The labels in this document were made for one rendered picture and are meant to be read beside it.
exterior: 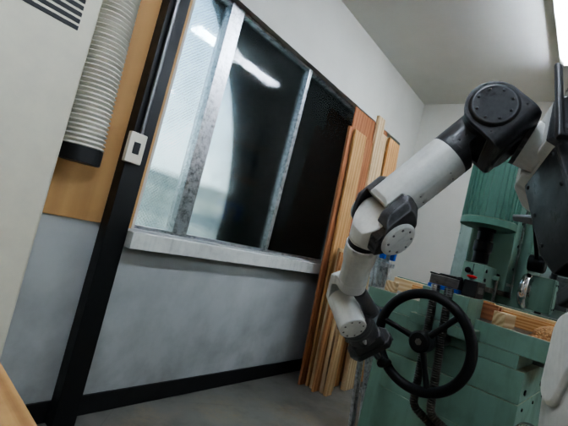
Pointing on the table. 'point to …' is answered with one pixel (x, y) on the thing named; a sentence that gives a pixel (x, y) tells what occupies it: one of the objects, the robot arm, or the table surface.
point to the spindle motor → (492, 199)
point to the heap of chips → (543, 333)
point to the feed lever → (536, 264)
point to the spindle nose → (483, 245)
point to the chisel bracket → (479, 273)
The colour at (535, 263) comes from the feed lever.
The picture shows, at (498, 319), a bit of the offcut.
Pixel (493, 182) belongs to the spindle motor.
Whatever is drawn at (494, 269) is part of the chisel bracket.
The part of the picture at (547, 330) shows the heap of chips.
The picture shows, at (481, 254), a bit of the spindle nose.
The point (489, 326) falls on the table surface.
